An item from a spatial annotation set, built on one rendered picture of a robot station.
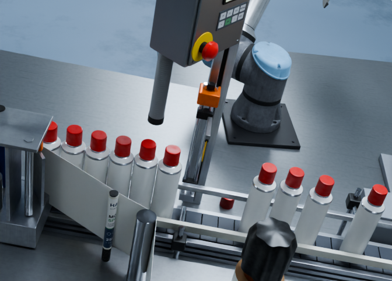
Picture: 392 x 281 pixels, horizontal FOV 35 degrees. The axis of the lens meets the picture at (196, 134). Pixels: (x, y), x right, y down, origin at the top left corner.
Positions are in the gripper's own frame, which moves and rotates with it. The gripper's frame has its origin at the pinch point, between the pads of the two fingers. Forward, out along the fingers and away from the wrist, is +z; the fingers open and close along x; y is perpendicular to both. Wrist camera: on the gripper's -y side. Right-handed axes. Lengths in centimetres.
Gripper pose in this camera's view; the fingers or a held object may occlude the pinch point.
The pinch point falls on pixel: (345, 3)
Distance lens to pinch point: 224.0
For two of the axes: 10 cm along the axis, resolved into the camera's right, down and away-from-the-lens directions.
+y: -5.3, -2.6, -8.1
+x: 8.5, -1.6, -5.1
